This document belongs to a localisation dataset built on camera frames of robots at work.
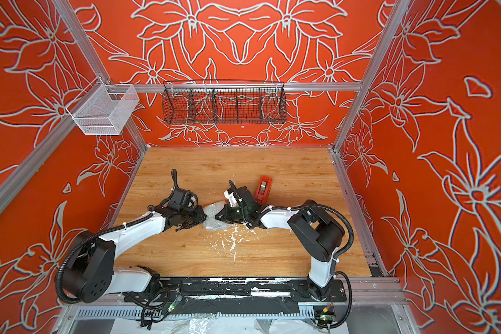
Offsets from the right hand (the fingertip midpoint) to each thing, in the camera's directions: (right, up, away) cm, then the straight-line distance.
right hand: (213, 215), depth 83 cm
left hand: (-3, -1, +5) cm, 6 cm away
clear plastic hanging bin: (-51, +46, +8) cm, 69 cm away
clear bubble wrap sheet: (-2, +1, +4) cm, 5 cm away
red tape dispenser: (+22, +9, +11) cm, 26 cm away
